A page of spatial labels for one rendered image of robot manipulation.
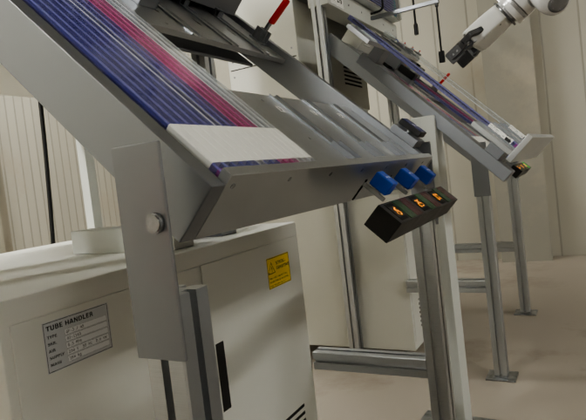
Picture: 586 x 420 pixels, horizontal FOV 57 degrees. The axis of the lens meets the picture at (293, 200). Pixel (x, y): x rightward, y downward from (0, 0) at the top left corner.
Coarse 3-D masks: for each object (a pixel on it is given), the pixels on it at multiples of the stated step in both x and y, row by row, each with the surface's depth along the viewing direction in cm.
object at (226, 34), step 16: (128, 0) 84; (160, 0) 97; (144, 16) 82; (160, 16) 87; (176, 16) 92; (192, 16) 101; (208, 16) 109; (224, 16) 119; (160, 32) 96; (176, 32) 85; (192, 32) 88; (208, 32) 96; (224, 32) 104; (240, 32) 112; (192, 48) 98; (208, 48) 105; (224, 48) 97; (240, 48) 101; (256, 48) 108
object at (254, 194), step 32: (320, 160) 61; (352, 160) 69; (384, 160) 78; (416, 160) 94; (224, 192) 46; (256, 192) 51; (288, 192) 57; (320, 192) 65; (352, 192) 76; (224, 224) 50
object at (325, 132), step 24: (240, 96) 74; (264, 96) 81; (288, 120) 77; (312, 120) 84; (336, 120) 92; (360, 120) 105; (312, 144) 73; (336, 144) 78; (360, 144) 88; (384, 144) 97
